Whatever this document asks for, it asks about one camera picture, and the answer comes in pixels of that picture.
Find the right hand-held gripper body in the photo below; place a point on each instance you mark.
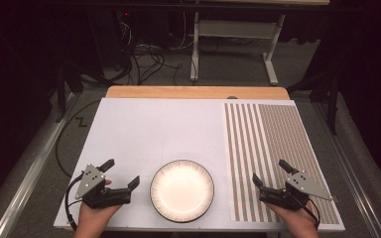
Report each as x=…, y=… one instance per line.
x=306, y=186

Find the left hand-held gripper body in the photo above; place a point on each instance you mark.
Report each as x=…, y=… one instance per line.
x=91, y=180

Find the white plate with dark rim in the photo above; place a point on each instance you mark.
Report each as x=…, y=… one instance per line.
x=182, y=191

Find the person's right hand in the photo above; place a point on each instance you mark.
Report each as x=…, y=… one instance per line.
x=299, y=223

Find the person's left hand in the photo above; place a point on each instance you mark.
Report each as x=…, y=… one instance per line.
x=91, y=221

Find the brown and white striped placemat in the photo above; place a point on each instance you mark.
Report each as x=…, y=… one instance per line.
x=278, y=132

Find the white table cover board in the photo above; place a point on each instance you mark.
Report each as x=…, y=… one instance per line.
x=145, y=132

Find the black metal stand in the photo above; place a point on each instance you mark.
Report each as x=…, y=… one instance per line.
x=333, y=99
x=61, y=92

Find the wooden table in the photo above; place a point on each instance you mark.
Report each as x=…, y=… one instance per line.
x=178, y=92

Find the aluminium floor rail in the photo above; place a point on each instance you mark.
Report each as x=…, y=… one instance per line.
x=347, y=165
x=29, y=178

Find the white metal stand frame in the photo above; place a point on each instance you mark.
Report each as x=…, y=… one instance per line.
x=234, y=29

